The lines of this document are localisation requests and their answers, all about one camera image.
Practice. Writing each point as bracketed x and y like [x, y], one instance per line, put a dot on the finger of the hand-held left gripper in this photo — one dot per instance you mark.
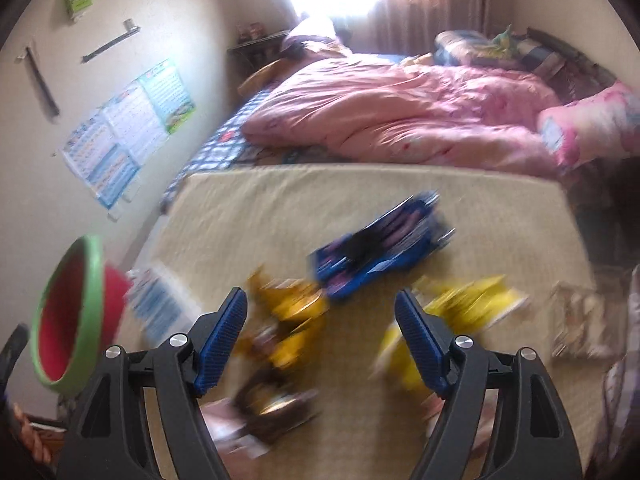
[15, 350]

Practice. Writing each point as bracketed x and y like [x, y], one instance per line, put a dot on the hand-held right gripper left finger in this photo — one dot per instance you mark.
[225, 332]

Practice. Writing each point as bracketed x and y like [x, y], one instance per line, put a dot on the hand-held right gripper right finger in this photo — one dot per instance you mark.
[420, 340]

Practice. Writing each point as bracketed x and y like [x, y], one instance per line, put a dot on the red bin with green rim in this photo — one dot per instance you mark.
[75, 320]

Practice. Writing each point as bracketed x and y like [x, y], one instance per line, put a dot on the golden yellow wrapper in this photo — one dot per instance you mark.
[292, 310]

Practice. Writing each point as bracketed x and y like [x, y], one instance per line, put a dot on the pink and silver wrapper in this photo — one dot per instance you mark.
[582, 320]

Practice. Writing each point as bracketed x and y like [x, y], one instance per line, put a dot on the bright yellow wrapper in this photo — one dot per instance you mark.
[465, 305]

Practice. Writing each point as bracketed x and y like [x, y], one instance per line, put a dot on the light blue white packet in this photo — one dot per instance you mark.
[160, 305]

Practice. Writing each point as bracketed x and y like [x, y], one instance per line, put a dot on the dark brown wrapper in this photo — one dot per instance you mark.
[277, 405]

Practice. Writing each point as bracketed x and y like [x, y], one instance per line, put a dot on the pale pink wrapper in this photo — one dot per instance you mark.
[230, 430]

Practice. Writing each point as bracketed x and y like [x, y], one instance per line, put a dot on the blue snack bag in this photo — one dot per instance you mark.
[380, 250]

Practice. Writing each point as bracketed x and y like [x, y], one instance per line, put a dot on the yellow checked mat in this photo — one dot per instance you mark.
[300, 210]

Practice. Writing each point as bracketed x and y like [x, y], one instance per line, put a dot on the blue checked bedsheet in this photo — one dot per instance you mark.
[225, 145]

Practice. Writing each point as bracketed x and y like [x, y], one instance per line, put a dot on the plaid cloth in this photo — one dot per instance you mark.
[622, 410]

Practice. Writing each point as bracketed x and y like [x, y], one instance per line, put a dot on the pink quilt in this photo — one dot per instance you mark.
[400, 105]

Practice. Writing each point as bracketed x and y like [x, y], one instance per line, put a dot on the tan cushion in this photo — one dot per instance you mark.
[262, 75]

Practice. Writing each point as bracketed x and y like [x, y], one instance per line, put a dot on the dark wooden shelf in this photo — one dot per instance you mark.
[250, 57]

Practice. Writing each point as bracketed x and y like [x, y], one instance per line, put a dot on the pink floral pillow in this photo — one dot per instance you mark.
[590, 120]

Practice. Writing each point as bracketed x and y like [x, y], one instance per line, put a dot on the blue plaid pillow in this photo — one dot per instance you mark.
[470, 47]

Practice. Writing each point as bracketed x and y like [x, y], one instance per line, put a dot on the small jars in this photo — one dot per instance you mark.
[250, 32]

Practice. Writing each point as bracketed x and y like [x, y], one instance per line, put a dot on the green plastic bag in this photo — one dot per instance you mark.
[505, 40]

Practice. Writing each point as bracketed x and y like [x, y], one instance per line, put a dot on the purple pillow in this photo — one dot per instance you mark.
[312, 32]

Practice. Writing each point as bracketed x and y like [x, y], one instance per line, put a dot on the dark wooden headboard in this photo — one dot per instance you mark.
[575, 62]

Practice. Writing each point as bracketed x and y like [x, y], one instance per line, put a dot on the brown curtain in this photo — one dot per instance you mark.
[430, 5]

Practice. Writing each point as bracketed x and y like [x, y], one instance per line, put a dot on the blue chart wall poster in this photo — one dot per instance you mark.
[100, 165]

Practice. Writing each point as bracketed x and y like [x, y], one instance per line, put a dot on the white chart wall poster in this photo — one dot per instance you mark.
[132, 122]

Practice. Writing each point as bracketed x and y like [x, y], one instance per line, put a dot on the green bordered wall poster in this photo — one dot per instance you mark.
[167, 95]

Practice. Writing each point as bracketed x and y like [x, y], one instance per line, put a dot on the black wall rail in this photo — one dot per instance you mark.
[111, 41]
[42, 85]

